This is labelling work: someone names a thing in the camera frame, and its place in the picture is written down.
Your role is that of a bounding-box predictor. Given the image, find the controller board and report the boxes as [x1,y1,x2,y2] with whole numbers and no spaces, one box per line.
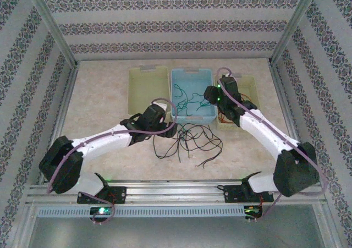
[90,206,113,218]
[245,206,263,218]

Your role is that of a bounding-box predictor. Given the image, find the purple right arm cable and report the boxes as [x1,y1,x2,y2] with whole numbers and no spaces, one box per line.
[216,67,329,223]

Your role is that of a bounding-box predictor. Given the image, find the thin green cable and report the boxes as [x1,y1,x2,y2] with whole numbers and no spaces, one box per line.
[186,92,212,115]
[174,84,193,115]

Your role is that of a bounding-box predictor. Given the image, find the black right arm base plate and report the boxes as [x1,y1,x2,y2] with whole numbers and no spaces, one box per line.
[224,185,274,204]

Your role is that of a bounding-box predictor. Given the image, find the grey slotted cable duct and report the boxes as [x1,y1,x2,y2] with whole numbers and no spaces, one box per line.
[37,206,245,218]

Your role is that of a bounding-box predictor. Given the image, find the pale yellow plastic bin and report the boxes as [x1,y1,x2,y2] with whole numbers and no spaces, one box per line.
[214,74,261,130]
[127,66,170,115]

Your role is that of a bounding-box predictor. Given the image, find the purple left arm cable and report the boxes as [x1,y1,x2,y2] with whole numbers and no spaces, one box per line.
[47,98,178,227]

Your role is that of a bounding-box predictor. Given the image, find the aluminium frame post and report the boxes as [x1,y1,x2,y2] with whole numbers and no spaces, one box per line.
[23,0,80,69]
[271,0,324,66]

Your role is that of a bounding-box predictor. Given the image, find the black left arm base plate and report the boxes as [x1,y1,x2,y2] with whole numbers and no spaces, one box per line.
[76,186,128,205]

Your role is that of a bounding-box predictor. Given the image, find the left controller board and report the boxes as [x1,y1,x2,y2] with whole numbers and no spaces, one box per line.
[90,206,113,218]

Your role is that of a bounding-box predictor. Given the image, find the light blue plastic bin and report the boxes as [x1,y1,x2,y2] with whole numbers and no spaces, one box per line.
[170,69,218,124]

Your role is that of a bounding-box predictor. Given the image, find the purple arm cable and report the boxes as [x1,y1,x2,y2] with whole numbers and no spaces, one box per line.
[47,98,178,227]
[216,67,329,223]

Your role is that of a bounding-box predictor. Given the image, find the grey metal panel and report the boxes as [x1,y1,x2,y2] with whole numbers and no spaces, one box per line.
[27,217,328,248]

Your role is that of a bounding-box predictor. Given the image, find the right controller board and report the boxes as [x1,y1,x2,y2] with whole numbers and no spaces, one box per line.
[245,206,263,218]

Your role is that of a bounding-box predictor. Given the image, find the aluminium side rail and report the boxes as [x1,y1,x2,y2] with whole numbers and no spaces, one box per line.
[268,60,316,184]
[37,62,80,185]

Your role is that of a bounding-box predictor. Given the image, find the aluminium mounting rail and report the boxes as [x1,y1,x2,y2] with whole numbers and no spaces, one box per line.
[26,179,324,206]

